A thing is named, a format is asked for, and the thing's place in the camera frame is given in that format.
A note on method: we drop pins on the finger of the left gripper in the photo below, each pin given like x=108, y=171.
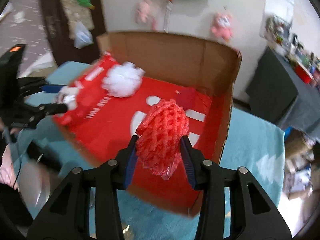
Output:
x=52, y=88
x=53, y=108

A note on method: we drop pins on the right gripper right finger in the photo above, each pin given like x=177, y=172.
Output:
x=220, y=192

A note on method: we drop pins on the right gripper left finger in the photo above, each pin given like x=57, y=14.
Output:
x=66, y=213

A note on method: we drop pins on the white mesh bath pouf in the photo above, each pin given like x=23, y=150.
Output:
x=122, y=81

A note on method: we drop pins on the red knitted net ball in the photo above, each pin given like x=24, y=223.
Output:
x=159, y=134

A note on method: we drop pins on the white plush sheep toy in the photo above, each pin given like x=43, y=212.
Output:
x=67, y=95

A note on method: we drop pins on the cardboard box red lining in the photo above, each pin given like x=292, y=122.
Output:
x=159, y=87

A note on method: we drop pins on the teal table blanket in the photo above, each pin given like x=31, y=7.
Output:
x=251, y=142

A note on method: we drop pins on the dark wooden door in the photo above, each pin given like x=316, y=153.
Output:
x=60, y=18

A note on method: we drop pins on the green plush toy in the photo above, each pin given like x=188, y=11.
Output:
x=86, y=4

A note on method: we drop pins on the pink bunny plush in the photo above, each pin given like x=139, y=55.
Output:
x=145, y=14

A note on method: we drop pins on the dark cloth side table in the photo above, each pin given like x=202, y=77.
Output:
x=278, y=95

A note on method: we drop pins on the red basin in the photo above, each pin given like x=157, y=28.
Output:
x=303, y=74

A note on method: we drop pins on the pink fox plush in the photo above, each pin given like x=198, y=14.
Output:
x=222, y=26

